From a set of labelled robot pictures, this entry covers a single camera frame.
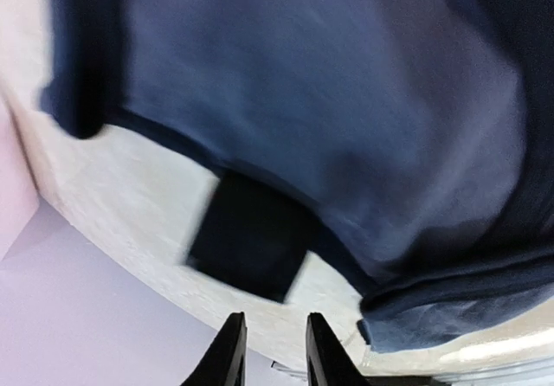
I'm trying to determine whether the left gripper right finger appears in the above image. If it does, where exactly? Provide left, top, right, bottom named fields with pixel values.
left=306, top=312, right=368, bottom=386

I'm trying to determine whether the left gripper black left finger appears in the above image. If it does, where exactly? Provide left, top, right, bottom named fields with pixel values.
left=182, top=312, right=248, bottom=386

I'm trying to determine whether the navy blue tank top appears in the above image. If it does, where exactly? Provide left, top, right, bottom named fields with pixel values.
left=42, top=0, right=553, bottom=352

